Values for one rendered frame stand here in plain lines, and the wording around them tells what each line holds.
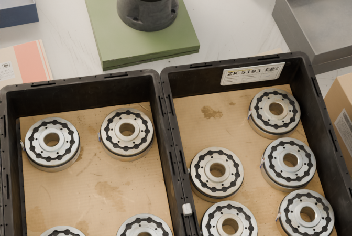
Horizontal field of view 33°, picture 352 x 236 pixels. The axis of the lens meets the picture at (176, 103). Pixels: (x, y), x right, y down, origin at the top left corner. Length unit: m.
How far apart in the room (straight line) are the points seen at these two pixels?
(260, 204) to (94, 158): 0.33
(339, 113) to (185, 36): 0.40
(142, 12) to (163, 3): 0.05
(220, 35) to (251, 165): 0.43
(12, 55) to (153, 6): 0.34
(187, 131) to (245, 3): 0.49
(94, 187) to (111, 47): 0.39
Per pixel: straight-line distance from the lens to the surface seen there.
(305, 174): 1.16
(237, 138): 1.19
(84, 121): 1.19
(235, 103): 1.23
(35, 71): 1.33
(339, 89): 1.28
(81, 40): 1.45
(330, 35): 1.48
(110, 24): 1.44
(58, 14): 1.51
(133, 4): 1.39
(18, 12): 1.46
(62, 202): 1.13
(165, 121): 1.08
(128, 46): 1.39
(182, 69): 1.14
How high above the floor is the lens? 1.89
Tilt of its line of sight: 61 degrees down
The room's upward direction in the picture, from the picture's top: 8 degrees clockwise
